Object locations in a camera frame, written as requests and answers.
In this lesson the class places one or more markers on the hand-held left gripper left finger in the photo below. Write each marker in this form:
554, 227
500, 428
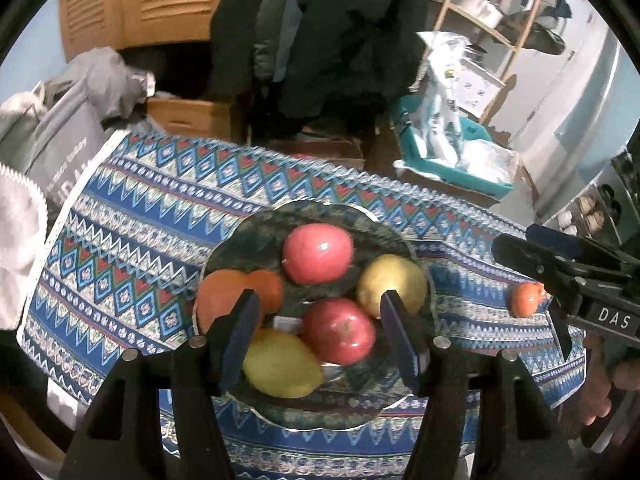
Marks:
240, 340

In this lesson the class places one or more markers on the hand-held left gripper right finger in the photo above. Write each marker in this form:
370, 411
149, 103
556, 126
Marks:
400, 335

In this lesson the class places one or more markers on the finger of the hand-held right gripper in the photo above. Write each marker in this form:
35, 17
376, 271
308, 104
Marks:
530, 257
555, 242

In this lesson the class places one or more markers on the orange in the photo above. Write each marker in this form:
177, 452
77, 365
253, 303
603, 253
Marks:
217, 300
526, 300
267, 287

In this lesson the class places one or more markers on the small red apple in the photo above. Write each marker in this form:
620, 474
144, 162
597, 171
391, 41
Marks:
337, 332

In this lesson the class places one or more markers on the yellow pear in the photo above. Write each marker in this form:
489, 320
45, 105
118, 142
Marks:
395, 272

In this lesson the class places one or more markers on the dark glass plate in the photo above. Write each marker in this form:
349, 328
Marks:
250, 240

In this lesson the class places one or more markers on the large dark red apple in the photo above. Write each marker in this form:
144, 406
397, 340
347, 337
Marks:
317, 255

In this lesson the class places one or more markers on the person's right hand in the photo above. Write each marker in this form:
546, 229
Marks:
597, 385

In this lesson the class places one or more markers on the shoe rack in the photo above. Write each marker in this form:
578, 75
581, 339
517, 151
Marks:
595, 210

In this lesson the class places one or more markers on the blue patterned tablecloth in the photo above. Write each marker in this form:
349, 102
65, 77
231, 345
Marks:
125, 220

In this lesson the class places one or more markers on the teal plastic bin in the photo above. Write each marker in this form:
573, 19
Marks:
415, 135

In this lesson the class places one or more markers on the white plastic bag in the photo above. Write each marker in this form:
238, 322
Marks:
442, 90

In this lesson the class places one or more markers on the wooden shelf rack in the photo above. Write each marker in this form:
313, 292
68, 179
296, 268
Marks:
520, 40

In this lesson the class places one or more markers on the wooden box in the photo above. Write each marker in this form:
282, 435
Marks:
190, 117

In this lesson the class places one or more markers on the metal pot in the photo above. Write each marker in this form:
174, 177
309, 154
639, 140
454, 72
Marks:
482, 7

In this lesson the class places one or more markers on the white cloth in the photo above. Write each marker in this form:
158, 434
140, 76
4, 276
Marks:
17, 235

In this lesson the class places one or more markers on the grey fabric bag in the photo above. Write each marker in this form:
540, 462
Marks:
75, 120

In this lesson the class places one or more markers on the dark hanging coats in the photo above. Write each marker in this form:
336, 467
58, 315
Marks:
340, 35

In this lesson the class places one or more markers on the wooden louvered cabinet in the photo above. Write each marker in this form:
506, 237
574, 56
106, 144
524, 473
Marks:
150, 0

